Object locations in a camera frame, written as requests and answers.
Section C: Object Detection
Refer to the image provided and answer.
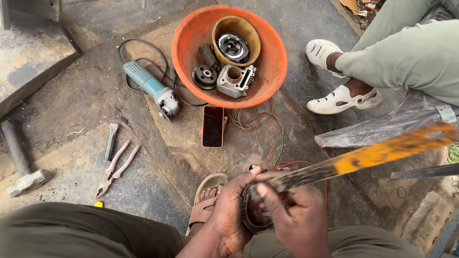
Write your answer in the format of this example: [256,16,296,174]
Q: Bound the person's left hand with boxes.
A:
[209,166,262,257]

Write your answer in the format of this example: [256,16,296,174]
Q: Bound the person's right hand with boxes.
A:
[256,171,331,258]

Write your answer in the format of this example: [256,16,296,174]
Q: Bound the round dark toothed engine part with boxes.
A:
[241,176,289,234]

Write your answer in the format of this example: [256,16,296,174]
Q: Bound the long orange painted metal file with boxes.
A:
[265,121,459,194]

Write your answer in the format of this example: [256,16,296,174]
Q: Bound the person's brown sandal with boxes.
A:
[185,173,230,237]

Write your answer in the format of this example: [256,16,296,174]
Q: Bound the phone in orange case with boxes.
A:
[201,105,226,149]

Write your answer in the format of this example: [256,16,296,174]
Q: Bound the white perforated clog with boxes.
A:
[306,85,383,115]
[306,39,350,79]

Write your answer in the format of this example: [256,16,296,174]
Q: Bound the grey finned engine cylinder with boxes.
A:
[217,64,257,99]

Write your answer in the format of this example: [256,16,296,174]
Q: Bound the flat dark metal blade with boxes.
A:
[391,163,459,180]

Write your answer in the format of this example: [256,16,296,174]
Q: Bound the dark round gear plate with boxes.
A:
[192,64,219,90]

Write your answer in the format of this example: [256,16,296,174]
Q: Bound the small grey metal wrench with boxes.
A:
[104,124,119,162]

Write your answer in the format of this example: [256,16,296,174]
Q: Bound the teal angle grinder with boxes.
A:
[123,61,180,122]

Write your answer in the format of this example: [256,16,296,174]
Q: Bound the person's olive trousers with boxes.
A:
[0,202,425,258]

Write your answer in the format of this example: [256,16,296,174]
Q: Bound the orange plastic basin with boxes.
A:
[171,5,288,109]

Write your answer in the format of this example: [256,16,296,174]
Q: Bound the black clutch assembly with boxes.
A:
[217,32,250,64]

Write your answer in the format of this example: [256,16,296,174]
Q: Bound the yellow plastic bowl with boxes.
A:
[212,15,262,68]

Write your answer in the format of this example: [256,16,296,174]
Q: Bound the heavy grey sledge hammer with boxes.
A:
[0,119,53,198]

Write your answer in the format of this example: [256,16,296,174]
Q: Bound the heap of paper litter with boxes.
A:
[339,0,387,20]

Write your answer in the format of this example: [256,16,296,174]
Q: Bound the red and green wire bundle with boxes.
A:
[227,97,328,206]

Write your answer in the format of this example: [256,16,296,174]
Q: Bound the pliers with pink handles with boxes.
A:
[95,139,141,200]

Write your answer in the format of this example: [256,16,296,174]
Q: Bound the black grinder power cable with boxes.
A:
[118,38,208,107]

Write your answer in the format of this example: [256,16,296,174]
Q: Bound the small metal bracket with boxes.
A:
[436,105,457,123]

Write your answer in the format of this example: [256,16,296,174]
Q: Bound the grey metal frame piece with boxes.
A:
[0,0,62,30]

